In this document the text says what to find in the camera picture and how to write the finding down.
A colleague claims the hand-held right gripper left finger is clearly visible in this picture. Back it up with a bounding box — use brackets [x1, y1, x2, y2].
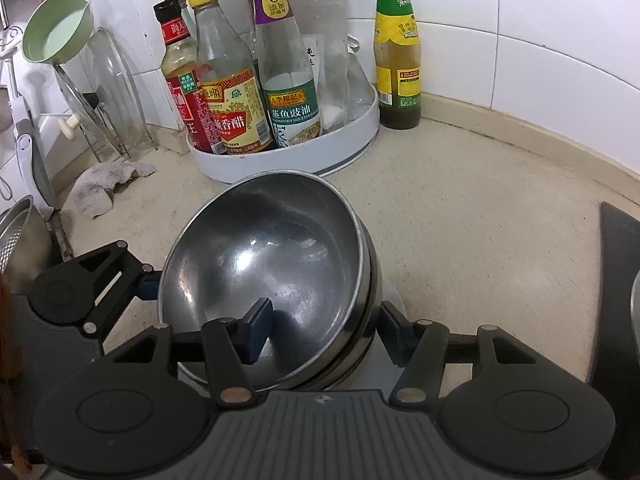
[102, 297, 275, 407]

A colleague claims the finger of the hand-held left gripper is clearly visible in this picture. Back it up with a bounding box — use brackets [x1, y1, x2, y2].
[65, 241, 162, 337]

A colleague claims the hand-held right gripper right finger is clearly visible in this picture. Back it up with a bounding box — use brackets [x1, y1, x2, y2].
[381, 301, 538, 406]

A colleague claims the steel colander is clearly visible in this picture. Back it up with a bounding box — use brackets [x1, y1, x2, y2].
[0, 197, 56, 296]

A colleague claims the white rag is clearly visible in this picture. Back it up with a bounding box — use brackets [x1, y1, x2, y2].
[70, 160, 157, 220]

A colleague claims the glass lid with wooden knob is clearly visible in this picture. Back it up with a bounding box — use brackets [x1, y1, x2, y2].
[37, 66, 126, 162]

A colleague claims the white rotating condiment rack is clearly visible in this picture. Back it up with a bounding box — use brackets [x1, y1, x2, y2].
[151, 0, 381, 185]

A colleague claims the yellow cap vinegar bottle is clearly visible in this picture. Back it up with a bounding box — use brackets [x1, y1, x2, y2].
[184, 0, 276, 156]

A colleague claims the large glass pot lid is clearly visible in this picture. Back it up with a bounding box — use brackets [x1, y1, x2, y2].
[90, 27, 152, 155]

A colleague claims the red cap sauce bottle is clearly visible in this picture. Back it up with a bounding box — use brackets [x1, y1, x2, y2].
[152, 0, 223, 155]

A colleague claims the black induction cooktop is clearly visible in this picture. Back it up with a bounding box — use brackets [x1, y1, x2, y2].
[590, 201, 640, 411]

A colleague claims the grey pot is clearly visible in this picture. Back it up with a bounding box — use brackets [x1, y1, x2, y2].
[629, 272, 640, 336]

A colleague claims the clear plastic bag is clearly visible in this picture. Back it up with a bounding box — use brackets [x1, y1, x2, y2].
[310, 0, 373, 122]

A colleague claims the purple label sauce bottle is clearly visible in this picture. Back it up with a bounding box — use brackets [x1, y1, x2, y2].
[247, 0, 323, 150]

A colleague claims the green saucepan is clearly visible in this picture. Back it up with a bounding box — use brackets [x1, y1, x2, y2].
[22, 0, 96, 66]

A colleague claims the white paper packet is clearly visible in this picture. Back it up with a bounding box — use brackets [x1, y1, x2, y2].
[300, 34, 324, 82]

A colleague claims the green yellow label sauce bottle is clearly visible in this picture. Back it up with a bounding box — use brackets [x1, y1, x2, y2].
[374, 0, 423, 130]

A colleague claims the white utensil handle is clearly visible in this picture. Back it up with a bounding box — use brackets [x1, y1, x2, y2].
[0, 25, 58, 221]

